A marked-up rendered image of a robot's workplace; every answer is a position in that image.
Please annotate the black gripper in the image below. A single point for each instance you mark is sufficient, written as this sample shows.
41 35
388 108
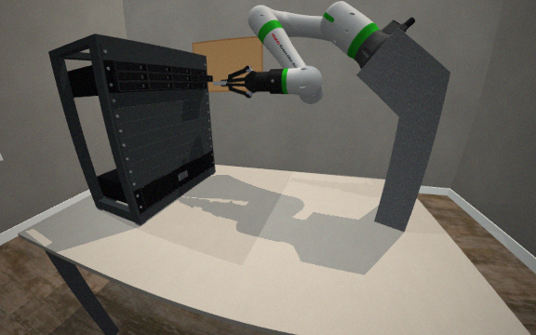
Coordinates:
253 80

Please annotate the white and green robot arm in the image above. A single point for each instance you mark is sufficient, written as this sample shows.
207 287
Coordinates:
347 28

